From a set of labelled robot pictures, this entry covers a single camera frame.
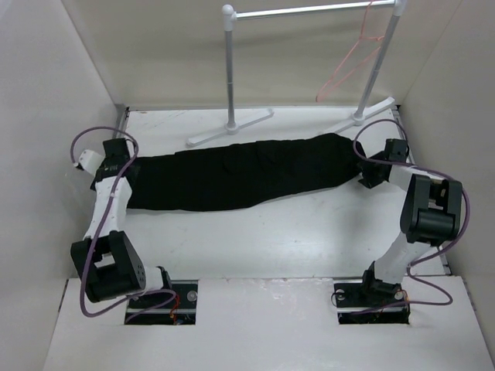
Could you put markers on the white clothes rack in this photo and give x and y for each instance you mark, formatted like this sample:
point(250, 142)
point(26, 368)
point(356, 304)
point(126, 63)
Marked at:
point(282, 55)

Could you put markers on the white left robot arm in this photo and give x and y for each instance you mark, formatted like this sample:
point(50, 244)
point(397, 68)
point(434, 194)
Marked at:
point(105, 255)

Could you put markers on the pink wire hanger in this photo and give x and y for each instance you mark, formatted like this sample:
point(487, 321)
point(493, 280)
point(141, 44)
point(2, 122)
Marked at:
point(339, 76)

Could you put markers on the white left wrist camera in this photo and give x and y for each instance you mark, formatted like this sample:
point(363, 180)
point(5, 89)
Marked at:
point(89, 161)

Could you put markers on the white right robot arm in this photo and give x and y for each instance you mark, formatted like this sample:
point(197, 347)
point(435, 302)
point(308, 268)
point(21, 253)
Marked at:
point(430, 215)

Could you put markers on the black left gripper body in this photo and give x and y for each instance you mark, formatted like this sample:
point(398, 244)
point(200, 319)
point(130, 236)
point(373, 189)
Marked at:
point(137, 170)

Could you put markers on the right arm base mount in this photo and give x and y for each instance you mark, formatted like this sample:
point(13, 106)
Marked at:
point(359, 306)

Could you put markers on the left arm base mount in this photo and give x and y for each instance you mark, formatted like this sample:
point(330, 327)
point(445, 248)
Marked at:
point(151, 310)

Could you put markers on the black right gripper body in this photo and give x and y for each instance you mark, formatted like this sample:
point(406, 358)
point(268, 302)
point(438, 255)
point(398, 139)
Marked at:
point(370, 173)

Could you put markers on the black trousers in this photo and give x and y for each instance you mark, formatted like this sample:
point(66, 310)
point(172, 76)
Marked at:
point(243, 175)

